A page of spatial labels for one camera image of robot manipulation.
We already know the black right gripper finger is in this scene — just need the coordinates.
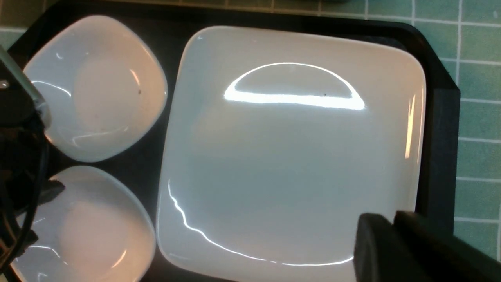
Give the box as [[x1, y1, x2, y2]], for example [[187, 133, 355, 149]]
[[353, 211, 501, 282]]

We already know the large white square plate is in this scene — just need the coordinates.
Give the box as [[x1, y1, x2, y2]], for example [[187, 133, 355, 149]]
[[156, 26, 427, 282]]

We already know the white bowl with speck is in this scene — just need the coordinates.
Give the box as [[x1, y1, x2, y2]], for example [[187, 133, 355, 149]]
[[23, 15, 168, 163]]

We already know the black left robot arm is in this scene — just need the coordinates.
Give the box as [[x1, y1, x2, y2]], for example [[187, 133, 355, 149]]
[[1, 48, 64, 282]]

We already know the black plastic serving tray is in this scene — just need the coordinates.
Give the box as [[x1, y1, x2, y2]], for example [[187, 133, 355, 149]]
[[0, 0, 461, 282]]

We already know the green checked tablecloth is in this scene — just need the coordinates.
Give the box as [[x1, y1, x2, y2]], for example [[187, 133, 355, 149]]
[[0, 0, 501, 262]]

